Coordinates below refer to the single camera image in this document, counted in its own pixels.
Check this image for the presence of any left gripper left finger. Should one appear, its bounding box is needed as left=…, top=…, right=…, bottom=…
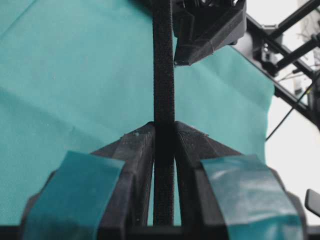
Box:
left=20, top=122, right=156, bottom=240

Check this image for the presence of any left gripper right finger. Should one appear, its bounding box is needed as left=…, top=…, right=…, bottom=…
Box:
left=175, top=121, right=307, bottom=240

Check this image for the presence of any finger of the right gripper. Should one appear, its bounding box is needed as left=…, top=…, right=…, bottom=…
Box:
left=172, top=0, right=247, bottom=66

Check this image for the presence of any black Velcro strap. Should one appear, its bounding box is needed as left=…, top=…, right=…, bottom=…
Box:
left=151, top=0, right=176, bottom=227

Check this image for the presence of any green table cloth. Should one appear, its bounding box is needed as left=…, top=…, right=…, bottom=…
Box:
left=0, top=0, right=274, bottom=225

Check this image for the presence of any black metal frame stand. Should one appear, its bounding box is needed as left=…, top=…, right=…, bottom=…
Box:
left=246, top=0, right=320, bottom=127

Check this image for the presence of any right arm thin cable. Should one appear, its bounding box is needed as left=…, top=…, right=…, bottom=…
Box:
left=265, top=83, right=315, bottom=141

